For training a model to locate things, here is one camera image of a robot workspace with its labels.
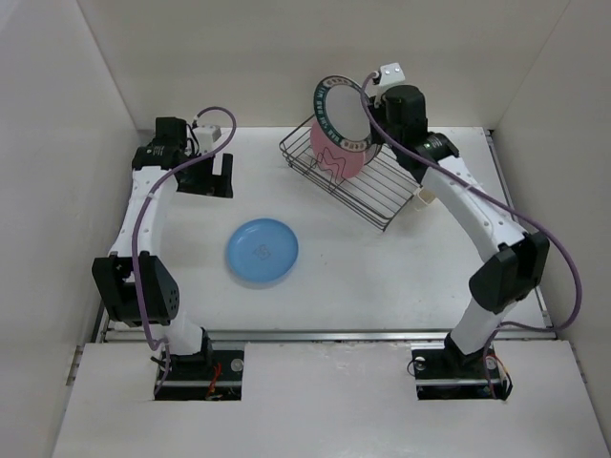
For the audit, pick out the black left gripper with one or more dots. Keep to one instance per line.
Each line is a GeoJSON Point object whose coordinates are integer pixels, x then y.
{"type": "Point", "coordinates": [214, 185]}

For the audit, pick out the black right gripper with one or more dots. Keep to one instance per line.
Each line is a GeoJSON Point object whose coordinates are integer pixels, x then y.
{"type": "Point", "coordinates": [380, 109]}

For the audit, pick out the green rimmed white plate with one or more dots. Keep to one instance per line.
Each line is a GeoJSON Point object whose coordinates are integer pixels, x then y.
{"type": "Point", "coordinates": [339, 113]}

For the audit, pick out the pink plastic plate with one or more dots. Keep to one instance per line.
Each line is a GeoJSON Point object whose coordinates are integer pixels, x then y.
{"type": "Point", "coordinates": [341, 163]}

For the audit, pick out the blue plastic plate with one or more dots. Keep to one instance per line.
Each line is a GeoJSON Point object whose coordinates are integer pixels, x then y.
{"type": "Point", "coordinates": [262, 251]}

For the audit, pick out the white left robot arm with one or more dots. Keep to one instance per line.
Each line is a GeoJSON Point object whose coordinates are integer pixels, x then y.
{"type": "Point", "coordinates": [135, 286]}

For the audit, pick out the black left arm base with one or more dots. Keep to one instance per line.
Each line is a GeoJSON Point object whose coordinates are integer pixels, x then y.
{"type": "Point", "coordinates": [213, 375]}

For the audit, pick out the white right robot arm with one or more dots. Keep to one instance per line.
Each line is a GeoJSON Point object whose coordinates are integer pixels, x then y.
{"type": "Point", "coordinates": [513, 259]}

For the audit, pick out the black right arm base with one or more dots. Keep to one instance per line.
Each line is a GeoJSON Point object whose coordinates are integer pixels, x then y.
{"type": "Point", "coordinates": [439, 376]}

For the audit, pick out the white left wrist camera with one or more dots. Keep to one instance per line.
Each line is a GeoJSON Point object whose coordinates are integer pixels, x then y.
{"type": "Point", "coordinates": [205, 137]}

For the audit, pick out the black wire dish rack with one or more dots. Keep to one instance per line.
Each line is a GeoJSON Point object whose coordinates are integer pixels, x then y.
{"type": "Point", "coordinates": [377, 194]}

